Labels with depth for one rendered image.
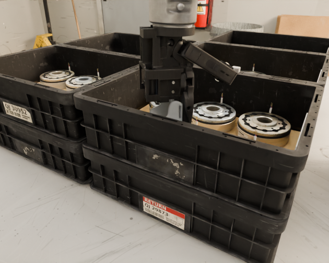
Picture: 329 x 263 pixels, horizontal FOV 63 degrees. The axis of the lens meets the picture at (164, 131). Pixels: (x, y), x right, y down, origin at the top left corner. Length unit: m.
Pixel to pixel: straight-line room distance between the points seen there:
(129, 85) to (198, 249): 0.37
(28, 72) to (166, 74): 0.59
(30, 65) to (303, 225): 0.84
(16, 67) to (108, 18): 3.32
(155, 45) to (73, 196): 0.37
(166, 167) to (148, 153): 0.04
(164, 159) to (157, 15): 0.22
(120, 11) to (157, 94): 3.63
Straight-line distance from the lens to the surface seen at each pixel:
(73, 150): 0.59
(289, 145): 0.58
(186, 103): 0.45
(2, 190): 0.72
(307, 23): 3.45
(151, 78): 0.43
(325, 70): 0.75
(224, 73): 0.49
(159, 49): 0.44
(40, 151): 0.71
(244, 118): 0.59
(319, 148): 0.88
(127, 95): 0.63
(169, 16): 0.42
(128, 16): 4.02
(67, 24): 4.65
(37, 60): 0.96
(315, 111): 0.49
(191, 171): 0.43
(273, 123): 0.57
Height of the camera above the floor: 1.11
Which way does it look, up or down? 29 degrees down
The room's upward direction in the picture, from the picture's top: straight up
